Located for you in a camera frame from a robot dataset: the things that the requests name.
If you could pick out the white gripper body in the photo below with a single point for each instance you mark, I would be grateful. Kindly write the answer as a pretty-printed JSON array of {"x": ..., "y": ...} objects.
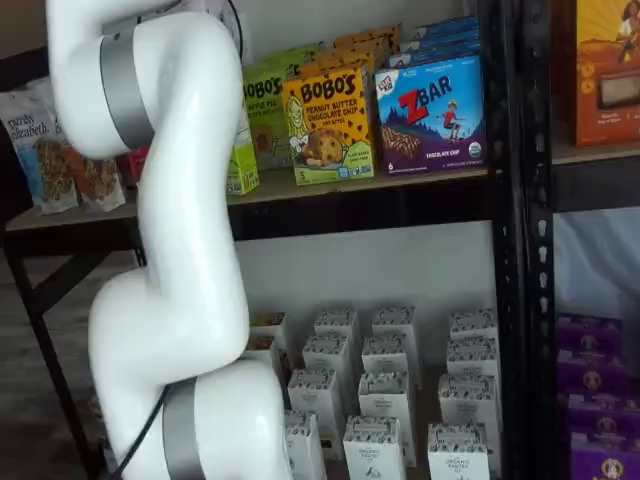
[{"x": 232, "y": 15}]

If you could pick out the green Bobo's apple pie box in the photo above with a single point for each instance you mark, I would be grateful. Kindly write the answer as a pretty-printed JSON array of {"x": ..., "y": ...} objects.
[
  {"x": 247, "y": 175},
  {"x": 295, "y": 52},
  {"x": 267, "y": 120}
]

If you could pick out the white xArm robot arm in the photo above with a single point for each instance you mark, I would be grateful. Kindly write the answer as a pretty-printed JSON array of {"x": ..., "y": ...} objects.
[{"x": 185, "y": 200}]

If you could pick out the yellow Bobo's peanut butter box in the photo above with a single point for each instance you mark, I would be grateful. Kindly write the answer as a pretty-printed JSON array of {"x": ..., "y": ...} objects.
[
  {"x": 350, "y": 48},
  {"x": 345, "y": 65},
  {"x": 370, "y": 35},
  {"x": 330, "y": 130}
]

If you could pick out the wooden shelf board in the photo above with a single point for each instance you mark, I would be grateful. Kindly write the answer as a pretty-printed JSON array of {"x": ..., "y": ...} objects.
[
  {"x": 350, "y": 182},
  {"x": 595, "y": 155}
]

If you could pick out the blue Zbar snack box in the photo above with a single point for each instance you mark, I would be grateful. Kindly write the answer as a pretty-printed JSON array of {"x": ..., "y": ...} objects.
[
  {"x": 445, "y": 42},
  {"x": 435, "y": 56},
  {"x": 430, "y": 115},
  {"x": 450, "y": 26}
]

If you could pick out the yellow purely elizabeth box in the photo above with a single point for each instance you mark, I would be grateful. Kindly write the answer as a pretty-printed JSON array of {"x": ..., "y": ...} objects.
[
  {"x": 270, "y": 322},
  {"x": 262, "y": 347}
]

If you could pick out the white organic pantry box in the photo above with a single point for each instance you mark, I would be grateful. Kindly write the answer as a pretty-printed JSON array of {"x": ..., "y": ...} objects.
[
  {"x": 472, "y": 357},
  {"x": 390, "y": 355},
  {"x": 312, "y": 400},
  {"x": 457, "y": 455},
  {"x": 307, "y": 445},
  {"x": 395, "y": 322},
  {"x": 472, "y": 325},
  {"x": 325, "y": 355},
  {"x": 467, "y": 400},
  {"x": 382, "y": 400},
  {"x": 335, "y": 325},
  {"x": 372, "y": 450}
]

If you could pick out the orange snack box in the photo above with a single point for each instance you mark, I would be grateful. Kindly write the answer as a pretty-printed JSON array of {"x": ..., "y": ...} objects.
[{"x": 610, "y": 75}]

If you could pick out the purple snack box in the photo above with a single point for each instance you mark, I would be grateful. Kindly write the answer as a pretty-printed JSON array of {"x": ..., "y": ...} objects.
[
  {"x": 605, "y": 460},
  {"x": 590, "y": 332},
  {"x": 600, "y": 417},
  {"x": 592, "y": 372}
]

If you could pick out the red label granola bag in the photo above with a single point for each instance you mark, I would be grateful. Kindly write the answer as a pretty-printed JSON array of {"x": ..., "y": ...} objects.
[{"x": 132, "y": 167}]

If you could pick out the orange label granola bag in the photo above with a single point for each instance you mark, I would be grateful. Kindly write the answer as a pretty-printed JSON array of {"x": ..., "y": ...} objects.
[{"x": 97, "y": 185}]

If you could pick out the black metal shelving rack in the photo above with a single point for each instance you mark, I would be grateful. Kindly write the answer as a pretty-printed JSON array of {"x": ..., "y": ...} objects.
[
  {"x": 542, "y": 300},
  {"x": 505, "y": 250}
]

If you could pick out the white plastic sheet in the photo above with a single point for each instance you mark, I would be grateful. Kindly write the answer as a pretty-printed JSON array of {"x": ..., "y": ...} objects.
[{"x": 595, "y": 260}]

